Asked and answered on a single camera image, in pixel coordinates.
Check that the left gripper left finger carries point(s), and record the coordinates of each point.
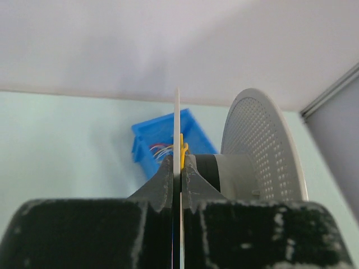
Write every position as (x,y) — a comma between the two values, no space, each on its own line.
(133,232)

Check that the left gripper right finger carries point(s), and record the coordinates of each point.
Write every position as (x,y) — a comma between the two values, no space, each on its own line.
(222,233)

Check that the grey cable spool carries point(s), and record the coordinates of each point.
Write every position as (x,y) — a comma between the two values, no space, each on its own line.
(258,159)

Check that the right aluminium frame post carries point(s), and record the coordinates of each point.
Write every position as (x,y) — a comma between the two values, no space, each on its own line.
(330,92)

